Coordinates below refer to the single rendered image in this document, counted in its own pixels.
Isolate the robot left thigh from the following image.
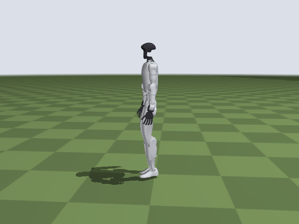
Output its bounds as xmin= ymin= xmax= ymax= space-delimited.
xmin=142 ymin=106 xmax=157 ymax=145

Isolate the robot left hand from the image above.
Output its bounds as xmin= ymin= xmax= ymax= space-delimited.
xmin=141 ymin=105 xmax=154 ymax=125

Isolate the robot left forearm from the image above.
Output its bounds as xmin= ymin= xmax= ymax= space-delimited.
xmin=149 ymin=84 xmax=157 ymax=111

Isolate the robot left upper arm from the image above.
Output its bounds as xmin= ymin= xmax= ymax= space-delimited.
xmin=147 ymin=63 xmax=157 ymax=91

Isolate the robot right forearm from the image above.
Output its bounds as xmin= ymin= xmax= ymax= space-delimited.
xmin=142 ymin=89 xmax=148 ymax=105

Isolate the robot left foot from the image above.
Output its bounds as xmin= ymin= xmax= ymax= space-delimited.
xmin=139 ymin=169 xmax=159 ymax=178

